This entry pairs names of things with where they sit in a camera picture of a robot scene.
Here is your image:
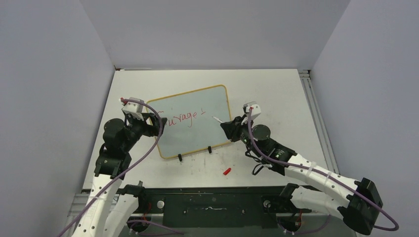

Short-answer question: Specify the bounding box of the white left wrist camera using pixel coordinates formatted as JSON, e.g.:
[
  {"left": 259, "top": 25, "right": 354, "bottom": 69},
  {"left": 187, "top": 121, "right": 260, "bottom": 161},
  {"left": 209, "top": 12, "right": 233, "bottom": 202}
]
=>
[{"left": 120, "top": 97, "right": 145, "bottom": 121}]

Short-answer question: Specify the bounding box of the aluminium frame rail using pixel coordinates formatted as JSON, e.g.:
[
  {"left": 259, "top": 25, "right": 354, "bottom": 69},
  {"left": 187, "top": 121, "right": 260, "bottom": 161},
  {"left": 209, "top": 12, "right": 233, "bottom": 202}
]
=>
[{"left": 65, "top": 69, "right": 367, "bottom": 237}]

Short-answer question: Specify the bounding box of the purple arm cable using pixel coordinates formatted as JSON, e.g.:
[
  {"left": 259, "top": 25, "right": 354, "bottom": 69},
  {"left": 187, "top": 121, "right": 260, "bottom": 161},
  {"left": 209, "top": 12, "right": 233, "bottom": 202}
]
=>
[
  {"left": 55, "top": 98, "right": 186, "bottom": 237},
  {"left": 246, "top": 108, "right": 400, "bottom": 236}
]

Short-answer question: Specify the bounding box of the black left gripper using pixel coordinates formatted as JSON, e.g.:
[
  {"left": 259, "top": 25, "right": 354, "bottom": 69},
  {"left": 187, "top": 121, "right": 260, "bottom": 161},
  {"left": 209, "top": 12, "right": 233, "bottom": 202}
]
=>
[{"left": 122, "top": 112, "right": 167, "bottom": 152}]

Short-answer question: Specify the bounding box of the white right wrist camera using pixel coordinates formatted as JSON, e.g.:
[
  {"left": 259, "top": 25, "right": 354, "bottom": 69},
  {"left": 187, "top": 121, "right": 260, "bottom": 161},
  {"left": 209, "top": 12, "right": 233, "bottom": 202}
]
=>
[{"left": 241, "top": 101, "right": 261, "bottom": 124}]

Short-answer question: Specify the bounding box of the yellow framed whiteboard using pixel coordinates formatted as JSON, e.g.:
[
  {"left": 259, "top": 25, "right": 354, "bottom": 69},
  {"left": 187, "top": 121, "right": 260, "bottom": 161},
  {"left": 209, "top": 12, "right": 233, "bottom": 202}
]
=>
[{"left": 147, "top": 84, "right": 232, "bottom": 159}]

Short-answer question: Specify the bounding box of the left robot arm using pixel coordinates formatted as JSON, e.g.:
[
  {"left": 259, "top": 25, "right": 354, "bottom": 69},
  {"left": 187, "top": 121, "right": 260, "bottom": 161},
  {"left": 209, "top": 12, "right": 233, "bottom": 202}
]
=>
[{"left": 72, "top": 113, "right": 167, "bottom": 237}]

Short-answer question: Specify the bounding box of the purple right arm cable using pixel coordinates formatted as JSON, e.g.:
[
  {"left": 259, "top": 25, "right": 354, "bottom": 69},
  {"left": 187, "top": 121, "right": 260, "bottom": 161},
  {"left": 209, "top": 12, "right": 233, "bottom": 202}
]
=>
[{"left": 246, "top": 108, "right": 400, "bottom": 236}]

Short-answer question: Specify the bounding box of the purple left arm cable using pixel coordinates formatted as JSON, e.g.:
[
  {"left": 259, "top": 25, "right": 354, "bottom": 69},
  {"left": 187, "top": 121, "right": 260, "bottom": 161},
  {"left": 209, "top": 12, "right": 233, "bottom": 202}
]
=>
[{"left": 55, "top": 98, "right": 186, "bottom": 237}]

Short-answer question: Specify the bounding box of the red marker cap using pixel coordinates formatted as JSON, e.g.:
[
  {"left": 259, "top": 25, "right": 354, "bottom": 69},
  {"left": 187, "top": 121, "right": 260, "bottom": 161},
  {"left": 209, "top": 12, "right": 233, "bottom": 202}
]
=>
[{"left": 223, "top": 168, "right": 231, "bottom": 175}]

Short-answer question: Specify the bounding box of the red capped whiteboard marker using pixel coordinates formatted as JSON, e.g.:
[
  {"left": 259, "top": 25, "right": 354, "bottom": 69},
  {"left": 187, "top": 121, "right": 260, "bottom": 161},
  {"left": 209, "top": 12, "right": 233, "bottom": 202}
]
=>
[{"left": 212, "top": 116, "right": 224, "bottom": 123}]

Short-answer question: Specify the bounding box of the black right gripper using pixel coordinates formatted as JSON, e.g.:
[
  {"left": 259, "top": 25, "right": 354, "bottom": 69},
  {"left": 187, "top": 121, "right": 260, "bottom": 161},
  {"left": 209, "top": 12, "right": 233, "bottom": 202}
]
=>
[{"left": 221, "top": 115, "right": 264, "bottom": 158}]

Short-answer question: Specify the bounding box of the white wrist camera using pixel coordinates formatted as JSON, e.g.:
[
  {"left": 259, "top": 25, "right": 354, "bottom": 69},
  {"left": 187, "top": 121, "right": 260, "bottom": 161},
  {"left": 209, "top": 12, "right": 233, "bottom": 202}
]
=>
[
  {"left": 241, "top": 101, "right": 261, "bottom": 124},
  {"left": 120, "top": 97, "right": 145, "bottom": 121}
]

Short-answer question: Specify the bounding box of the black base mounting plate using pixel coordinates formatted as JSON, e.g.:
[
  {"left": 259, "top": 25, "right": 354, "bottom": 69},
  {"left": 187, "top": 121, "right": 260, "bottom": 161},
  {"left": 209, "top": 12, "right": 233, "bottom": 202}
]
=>
[{"left": 114, "top": 186, "right": 348, "bottom": 230}]

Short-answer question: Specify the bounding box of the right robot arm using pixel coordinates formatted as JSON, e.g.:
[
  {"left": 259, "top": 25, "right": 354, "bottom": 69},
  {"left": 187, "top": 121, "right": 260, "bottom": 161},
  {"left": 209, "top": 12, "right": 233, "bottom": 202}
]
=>
[{"left": 220, "top": 115, "right": 383, "bottom": 235}]

